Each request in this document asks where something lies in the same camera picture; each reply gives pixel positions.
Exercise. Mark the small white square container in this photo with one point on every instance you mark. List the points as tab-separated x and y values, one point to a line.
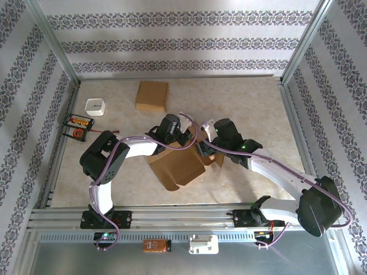
94	107

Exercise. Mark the small green circuit board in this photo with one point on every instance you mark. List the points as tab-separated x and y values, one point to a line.
104	236

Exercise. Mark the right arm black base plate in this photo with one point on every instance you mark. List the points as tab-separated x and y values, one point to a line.
243	219

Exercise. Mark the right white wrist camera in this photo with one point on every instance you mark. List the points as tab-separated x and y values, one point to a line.
209	130

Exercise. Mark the grey metal panel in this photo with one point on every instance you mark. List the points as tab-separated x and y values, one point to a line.
114	263

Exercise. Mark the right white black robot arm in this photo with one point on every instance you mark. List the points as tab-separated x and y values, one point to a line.
286	177

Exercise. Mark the orange rectangular device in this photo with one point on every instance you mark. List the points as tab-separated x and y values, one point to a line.
155	246

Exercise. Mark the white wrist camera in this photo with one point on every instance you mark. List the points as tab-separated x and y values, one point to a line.
186	123
209	130

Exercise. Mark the brown cardboard box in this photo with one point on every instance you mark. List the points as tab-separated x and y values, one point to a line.
177	166
152	96

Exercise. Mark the white plastic bracket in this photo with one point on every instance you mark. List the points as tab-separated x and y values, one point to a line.
203	245

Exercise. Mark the aluminium rear rail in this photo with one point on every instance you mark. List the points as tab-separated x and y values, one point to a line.
186	76

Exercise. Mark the aluminium mounting rail frame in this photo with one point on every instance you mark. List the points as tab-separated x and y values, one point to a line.
183	217

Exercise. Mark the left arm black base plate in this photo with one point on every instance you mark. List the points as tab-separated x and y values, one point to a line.
123	219

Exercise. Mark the aluminium side rail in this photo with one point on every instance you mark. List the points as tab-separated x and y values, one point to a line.
72	97
296	120

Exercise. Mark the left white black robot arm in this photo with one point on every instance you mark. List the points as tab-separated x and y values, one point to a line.
100	160

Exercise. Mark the black screwdriver bit case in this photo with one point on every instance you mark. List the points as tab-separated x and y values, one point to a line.
78	121

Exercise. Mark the aluminium corner post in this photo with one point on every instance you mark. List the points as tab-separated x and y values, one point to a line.
305	40
54	40

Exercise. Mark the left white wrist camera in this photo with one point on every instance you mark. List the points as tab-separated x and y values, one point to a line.
186	123

